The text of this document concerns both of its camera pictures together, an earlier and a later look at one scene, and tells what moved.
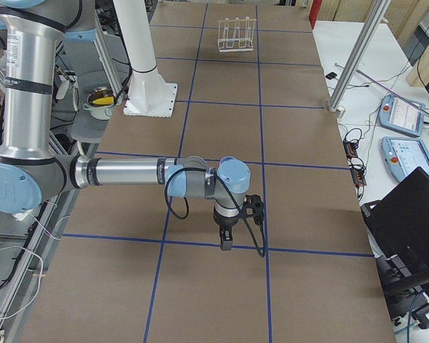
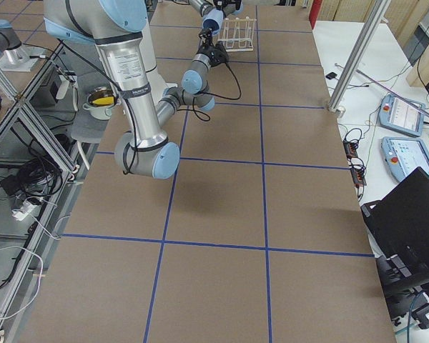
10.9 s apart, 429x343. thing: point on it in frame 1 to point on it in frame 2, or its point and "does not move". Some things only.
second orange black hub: [357, 177] does not move
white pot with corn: [101, 99] does not move
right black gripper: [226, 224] to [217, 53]
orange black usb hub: [349, 148] does not move
